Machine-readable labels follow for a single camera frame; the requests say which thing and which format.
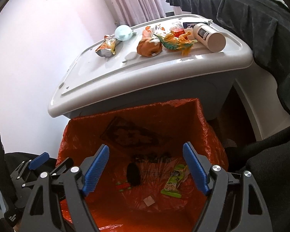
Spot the orange and white plastic wrapper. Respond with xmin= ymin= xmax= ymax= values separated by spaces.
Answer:
xmin=137 ymin=28 xmax=163 ymax=57

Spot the clear printed plastic packet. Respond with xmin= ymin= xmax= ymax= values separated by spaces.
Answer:
xmin=99 ymin=116 xmax=172 ymax=148

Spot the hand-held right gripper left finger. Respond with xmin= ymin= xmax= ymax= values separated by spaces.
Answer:
xmin=19 ymin=144 xmax=110 ymax=232

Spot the black blanket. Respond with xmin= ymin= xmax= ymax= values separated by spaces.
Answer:
xmin=165 ymin=0 xmax=290 ymax=124

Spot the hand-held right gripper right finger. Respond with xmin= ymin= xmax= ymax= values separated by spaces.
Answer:
xmin=183 ymin=142 xmax=273 ymax=232

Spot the crumpled clear plastic bag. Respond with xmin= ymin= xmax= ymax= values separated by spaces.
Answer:
xmin=157 ymin=22 xmax=184 ymax=33

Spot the black oval object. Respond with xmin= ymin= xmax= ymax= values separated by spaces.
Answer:
xmin=126 ymin=163 xmax=141 ymax=186

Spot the green toy dinosaur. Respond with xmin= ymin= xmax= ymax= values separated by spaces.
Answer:
xmin=155 ymin=34 xmax=199 ymax=52

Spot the person's dark clothing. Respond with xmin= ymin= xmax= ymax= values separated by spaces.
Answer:
xmin=225 ymin=121 xmax=290 ymax=232

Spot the orange and silver snack packet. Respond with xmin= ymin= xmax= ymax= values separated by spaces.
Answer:
xmin=95 ymin=35 xmax=122 ymax=58

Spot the white plastic storage box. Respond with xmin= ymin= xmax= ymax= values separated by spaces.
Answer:
xmin=48 ymin=14 xmax=290 ymax=142

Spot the light blue round toy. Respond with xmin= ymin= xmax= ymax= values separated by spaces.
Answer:
xmin=114 ymin=25 xmax=137 ymax=41

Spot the green snack wrapper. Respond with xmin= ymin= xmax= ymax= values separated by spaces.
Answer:
xmin=161 ymin=164 xmax=188 ymax=197

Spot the orange trash bag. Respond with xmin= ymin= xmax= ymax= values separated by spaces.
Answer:
xmin=56 ymin=98 xmax=229 ymax=232

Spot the orange toy dinosaur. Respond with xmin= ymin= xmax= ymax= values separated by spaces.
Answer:
xmin=165 ymin=30 xmax=193 ymax=56

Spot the red wrapper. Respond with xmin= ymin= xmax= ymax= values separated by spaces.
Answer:
xmin=115 ymin=182 xmax=133 ymax=193

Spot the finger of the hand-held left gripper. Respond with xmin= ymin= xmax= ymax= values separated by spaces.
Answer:
xmin=11 ymin=152 xmax=50 ymax=195
xmin=49 ymin=158 xmax=74 ymax=177

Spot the white cylindrical bottle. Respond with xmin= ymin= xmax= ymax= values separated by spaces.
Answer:
xmin=193 ymin=23 xmax=227 ymax=53

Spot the red packet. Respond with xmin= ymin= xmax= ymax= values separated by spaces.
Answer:
xmin=174 ymin=28 xmax=191 ymax=38

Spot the pale pleated curtain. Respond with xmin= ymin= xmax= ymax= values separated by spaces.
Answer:
xmin=104 ymin=0 xmax=166 ymax=27

